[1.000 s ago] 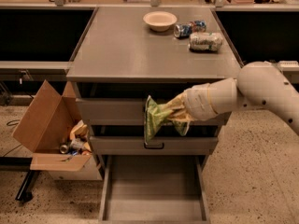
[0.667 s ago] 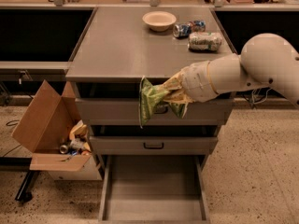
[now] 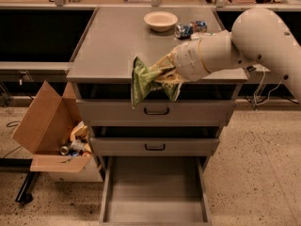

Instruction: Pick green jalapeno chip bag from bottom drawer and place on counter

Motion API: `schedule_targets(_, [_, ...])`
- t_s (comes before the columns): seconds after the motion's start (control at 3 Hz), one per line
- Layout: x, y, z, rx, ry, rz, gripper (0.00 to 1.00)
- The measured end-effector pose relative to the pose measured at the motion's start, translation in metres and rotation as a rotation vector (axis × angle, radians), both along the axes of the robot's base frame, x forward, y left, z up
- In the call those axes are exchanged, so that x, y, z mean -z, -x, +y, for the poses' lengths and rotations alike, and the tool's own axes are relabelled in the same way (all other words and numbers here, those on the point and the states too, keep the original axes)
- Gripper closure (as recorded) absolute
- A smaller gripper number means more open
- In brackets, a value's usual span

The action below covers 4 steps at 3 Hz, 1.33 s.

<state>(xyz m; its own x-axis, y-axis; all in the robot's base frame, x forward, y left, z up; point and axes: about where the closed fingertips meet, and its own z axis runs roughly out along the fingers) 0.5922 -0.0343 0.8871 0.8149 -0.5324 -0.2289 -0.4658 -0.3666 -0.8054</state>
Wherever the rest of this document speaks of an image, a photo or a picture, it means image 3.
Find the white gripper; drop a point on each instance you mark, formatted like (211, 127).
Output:
(188, 61)

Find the green jalapeno chip bag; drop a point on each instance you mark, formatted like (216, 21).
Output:
(143, 83)

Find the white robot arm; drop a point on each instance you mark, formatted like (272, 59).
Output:
(258, 35)

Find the grey drawer cabinet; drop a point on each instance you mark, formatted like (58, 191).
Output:
(103, 67)

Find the grey top drawer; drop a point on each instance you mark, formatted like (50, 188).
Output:
(182, 113)

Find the grey middle drawer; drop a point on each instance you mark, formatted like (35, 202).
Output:
(135, 146)

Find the grey open bottom drawer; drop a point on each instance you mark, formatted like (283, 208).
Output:
(154, 191)

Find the blue soda can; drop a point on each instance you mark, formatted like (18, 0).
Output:
(183, 31)

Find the crushed white green can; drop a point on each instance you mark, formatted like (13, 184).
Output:
(201, 35)

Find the white bowl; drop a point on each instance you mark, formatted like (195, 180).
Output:
(160, 21)

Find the open cardboard box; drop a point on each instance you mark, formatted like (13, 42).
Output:
(46, 126)

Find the silver can in box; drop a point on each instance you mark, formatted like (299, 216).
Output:
(65, 149)

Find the black table leg base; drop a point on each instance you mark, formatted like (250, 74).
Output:
(17, 165)

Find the black top drawer handle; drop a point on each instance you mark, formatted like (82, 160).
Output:
(156, 112)

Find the black drawer handle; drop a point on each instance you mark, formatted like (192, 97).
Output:
(155, 148)
(156, 112)

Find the black middle drawer handle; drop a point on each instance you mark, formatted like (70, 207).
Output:
(155, 148)

